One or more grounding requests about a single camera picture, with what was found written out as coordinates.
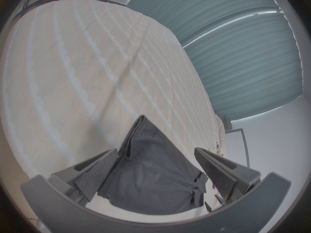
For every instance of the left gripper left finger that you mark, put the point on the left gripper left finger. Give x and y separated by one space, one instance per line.
97 171

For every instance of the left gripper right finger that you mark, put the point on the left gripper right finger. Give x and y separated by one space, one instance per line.
213 171

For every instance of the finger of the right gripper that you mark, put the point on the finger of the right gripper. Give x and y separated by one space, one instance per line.
220 201
208 207

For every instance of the black T-shirt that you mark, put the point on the black T-shirt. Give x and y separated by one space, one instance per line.
150 176

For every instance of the bed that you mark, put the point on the bed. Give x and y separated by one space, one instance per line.
85 69

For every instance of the white printed pyjama garment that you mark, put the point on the white printed pyjama garment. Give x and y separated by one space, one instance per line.
215 150

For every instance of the cream pillow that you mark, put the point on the cream pillow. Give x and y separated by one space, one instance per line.
220 130

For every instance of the grey bedside table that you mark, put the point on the grey bedside table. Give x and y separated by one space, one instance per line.
226 124

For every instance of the blue-green curtain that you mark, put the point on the blue-green curtain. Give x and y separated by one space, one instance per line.
201 8
247 69

